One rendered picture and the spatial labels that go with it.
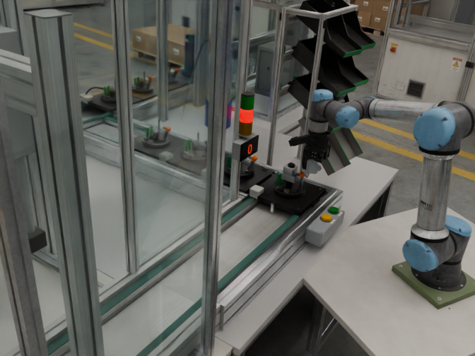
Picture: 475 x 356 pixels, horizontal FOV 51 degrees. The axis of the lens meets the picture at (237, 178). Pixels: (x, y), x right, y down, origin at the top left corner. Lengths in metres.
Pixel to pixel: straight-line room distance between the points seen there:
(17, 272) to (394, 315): 1.26
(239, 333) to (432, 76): 4.92
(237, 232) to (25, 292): 1.17
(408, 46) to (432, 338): 4.79
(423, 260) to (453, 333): 0.25
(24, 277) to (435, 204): 1.22
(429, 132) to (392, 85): 4.80
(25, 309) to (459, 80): 5.55
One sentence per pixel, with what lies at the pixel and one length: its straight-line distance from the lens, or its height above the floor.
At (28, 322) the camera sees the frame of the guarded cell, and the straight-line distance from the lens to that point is 0.87.
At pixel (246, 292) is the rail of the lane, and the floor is 0.93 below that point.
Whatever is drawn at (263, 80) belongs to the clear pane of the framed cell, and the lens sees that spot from 3.03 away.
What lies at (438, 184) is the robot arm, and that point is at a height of 1.30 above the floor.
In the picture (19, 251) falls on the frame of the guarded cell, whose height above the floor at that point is 1.54.
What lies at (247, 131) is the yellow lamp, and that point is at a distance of 1.83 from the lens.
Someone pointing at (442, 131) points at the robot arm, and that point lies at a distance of 1.53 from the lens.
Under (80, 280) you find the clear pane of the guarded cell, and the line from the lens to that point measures 0.92.
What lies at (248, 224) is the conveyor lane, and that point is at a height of 0.92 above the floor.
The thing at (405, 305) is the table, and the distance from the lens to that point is 1.81.
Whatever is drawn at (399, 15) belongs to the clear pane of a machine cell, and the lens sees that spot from 6.21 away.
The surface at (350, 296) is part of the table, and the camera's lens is 1.77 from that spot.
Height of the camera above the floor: 1.99
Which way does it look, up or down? 28 degrees down
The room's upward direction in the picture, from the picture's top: 4 degrees clockwise
